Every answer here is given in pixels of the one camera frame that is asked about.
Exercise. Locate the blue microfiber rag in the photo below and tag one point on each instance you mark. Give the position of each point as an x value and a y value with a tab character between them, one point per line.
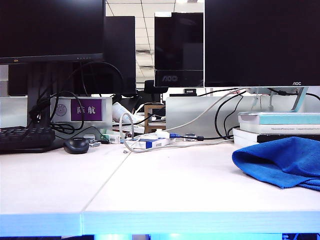
275	162

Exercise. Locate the white power adapter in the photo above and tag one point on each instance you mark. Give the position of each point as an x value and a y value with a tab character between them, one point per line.
162	133

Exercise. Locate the small wooden shelf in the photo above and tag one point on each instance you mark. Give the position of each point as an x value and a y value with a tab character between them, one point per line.
146	117

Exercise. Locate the blue VGA connector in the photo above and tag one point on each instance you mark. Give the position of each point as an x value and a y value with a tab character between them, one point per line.
175	136

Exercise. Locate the blue white medicine box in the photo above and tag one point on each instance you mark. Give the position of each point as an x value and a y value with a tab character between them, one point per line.
150	144

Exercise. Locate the wide silver partition panel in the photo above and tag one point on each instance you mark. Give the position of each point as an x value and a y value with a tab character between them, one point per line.
190	112

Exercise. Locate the black office chair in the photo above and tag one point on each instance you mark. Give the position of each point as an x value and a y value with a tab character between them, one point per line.
152	87

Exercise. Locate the metal partition clamp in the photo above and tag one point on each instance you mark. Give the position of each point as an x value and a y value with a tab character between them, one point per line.
190	137

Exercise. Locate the small black nameplate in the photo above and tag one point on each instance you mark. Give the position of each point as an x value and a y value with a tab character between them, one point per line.
190	91

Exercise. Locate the green white small box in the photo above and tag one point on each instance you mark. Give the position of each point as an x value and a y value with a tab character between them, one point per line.
112	138

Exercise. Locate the small silver clip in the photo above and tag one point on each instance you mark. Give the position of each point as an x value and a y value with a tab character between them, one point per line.
94	143

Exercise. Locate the ceiling air vent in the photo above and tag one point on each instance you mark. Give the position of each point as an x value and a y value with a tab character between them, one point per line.
144	52

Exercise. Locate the purple acrylic name sign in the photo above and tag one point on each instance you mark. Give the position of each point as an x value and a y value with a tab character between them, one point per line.
86	110

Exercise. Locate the glossy black AOC monitor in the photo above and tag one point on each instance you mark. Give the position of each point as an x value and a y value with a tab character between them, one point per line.
175	42

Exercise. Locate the black computer mouse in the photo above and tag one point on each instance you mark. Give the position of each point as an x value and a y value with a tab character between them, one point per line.
76	146

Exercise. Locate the white spine book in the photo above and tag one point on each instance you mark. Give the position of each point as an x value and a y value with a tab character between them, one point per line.
275	129

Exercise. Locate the large silver-edged AOC monitor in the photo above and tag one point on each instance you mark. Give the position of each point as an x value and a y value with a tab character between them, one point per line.
250	37

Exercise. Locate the teal covered book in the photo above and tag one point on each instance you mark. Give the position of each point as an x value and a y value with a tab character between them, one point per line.
287	119

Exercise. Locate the black monitor stand column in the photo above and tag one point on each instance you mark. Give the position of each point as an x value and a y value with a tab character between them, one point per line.
37	82

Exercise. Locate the silver teal monitor stand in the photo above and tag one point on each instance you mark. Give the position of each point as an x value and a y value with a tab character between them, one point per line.
301	98

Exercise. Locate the black monitor with thin bezel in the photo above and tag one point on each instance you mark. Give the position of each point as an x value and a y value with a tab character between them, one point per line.
50	25

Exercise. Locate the black keyboard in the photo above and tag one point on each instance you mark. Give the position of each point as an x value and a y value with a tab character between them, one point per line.
15	140

